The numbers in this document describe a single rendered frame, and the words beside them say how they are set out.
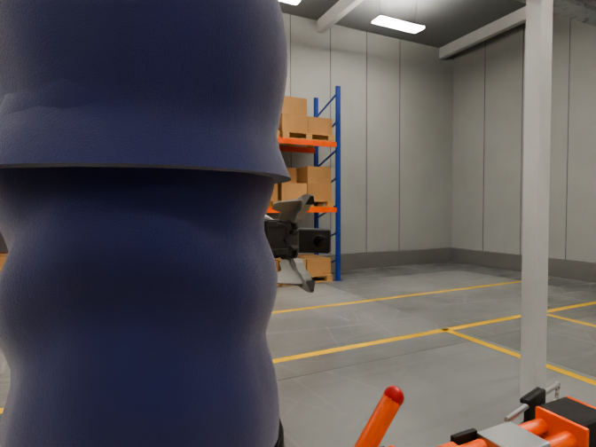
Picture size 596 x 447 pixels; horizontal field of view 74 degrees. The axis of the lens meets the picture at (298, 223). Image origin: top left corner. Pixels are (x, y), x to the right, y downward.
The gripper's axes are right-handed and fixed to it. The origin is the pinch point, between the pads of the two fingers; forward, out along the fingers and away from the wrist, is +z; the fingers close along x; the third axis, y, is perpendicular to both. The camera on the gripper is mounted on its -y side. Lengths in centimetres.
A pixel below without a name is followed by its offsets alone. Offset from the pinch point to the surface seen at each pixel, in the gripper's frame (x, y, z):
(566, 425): -25.9, -29.6, 20.4
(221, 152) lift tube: 9.0, 22.7, 30.2
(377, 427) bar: -18.6, 3.1, 19.7
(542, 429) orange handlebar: -27.5, -28.1, 17.8
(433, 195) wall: 42, -822, -829
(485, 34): 445, -840, -671
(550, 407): -25.2, -31.3, 17.0
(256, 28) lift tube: 17.5, 20.0, 29.1
